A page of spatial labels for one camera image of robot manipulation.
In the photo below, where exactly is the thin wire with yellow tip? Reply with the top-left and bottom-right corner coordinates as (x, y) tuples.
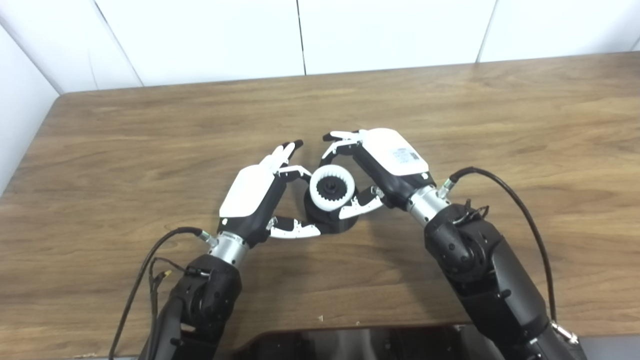
(149, 257), (202, 323)

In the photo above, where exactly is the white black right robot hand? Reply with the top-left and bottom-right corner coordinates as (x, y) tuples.
(319, 128), (437, 219)

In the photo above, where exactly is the dark robot torso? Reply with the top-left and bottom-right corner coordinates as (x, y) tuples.
(215, 325), (486, 360)

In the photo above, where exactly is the white plastic ring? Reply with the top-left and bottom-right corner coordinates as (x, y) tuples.
(309, 166), (356, 211)

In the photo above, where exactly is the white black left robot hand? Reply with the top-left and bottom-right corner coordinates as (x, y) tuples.
(218, 140), (322, 248)

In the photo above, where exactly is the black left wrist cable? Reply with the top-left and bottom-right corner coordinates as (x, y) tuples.
(108, 227), (218, 360)

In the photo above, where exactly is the round black plastic part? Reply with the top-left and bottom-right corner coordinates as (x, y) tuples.
(303, 177), (360, 235)

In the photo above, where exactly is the thin black wire bundle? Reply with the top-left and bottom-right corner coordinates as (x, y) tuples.
(462, 199), (491, 223)

